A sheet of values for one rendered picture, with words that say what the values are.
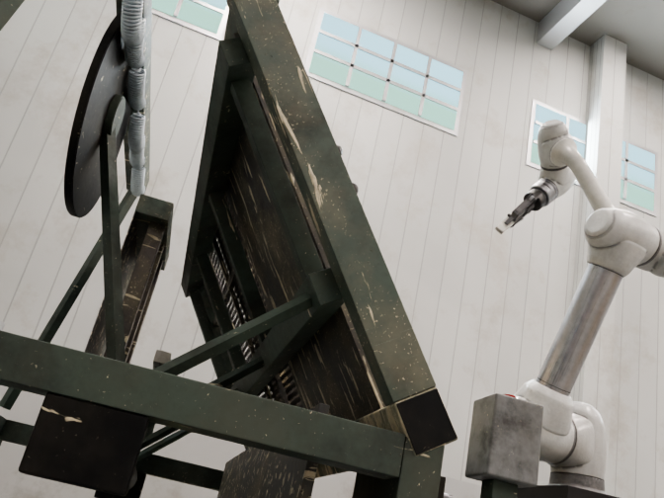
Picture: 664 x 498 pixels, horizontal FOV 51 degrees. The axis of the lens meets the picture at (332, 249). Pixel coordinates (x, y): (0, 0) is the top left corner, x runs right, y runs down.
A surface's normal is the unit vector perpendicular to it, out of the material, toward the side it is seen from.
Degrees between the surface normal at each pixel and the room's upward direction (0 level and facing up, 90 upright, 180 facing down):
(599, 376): 90
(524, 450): 90
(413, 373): 90
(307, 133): 90
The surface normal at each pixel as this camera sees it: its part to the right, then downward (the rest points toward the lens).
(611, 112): 0.34, -0.31
